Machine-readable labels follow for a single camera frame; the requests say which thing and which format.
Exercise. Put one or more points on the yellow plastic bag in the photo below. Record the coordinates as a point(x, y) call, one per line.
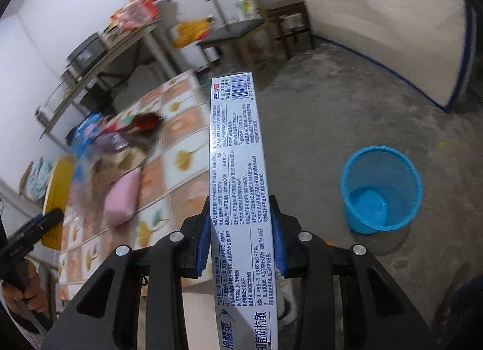
point(192, 29)

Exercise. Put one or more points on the glass bowl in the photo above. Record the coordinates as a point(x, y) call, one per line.
point(53, 105)

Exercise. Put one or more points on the white blue toothpaste box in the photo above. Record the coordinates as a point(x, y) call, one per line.
point(237, 184)

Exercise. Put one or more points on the blue packet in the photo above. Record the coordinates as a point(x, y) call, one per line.
point(86, 135)

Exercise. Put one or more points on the grey metal rack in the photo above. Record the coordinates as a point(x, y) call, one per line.
point(124, 42)

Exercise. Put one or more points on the stack of teal printed packs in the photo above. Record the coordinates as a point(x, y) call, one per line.
point(39, 180)

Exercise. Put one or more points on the white green packet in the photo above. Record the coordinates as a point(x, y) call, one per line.
point(247, 8)

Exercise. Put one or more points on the clear plastic bag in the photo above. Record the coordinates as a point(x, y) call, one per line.
point(85, 178)

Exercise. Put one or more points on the wooden armchair with dark seat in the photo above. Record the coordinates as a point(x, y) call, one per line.
point(234, 31)

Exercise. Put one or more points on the black kitchen appliance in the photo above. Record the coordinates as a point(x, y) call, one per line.
point(86, 52)

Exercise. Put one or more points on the person's left hand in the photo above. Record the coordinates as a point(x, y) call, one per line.
point(36, 286)

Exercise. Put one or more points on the pink packet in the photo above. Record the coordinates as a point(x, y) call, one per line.
point(120, 199)

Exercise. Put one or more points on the blue mesh wastebasket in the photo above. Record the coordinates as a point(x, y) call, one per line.
point(377, 214)

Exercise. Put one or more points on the table with patterned tablecloth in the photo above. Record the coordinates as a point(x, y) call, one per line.
point(177, 169)

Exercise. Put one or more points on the white mattress with blue edge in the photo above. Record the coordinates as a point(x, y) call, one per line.
point(377, 25)

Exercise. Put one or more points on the pile of colourful snack packets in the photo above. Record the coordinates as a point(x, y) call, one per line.
point(136, 14)

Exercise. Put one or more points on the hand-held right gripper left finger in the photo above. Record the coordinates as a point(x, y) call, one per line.
point(203, 238)

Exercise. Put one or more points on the red snack bag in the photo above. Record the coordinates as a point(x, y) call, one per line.
point(145, 123)

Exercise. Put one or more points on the white shoe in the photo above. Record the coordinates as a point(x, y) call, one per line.
point(286, 297)

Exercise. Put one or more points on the wooden chair holding packs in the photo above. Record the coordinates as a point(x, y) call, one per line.
point(24, 178)

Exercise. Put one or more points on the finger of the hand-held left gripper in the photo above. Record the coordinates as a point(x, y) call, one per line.
point(41, 223)

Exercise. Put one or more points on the dark wooden stool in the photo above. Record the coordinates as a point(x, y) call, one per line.
point(286, 6)

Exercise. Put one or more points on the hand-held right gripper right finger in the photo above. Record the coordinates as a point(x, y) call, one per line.
point(278, 244)

